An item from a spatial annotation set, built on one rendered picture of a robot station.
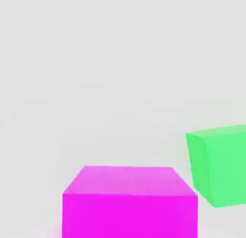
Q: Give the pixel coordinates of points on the small green cube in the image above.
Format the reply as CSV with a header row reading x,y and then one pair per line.
x,y
221,168

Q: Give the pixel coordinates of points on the small magenta cube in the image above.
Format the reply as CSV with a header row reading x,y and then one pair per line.
x,y
130,213

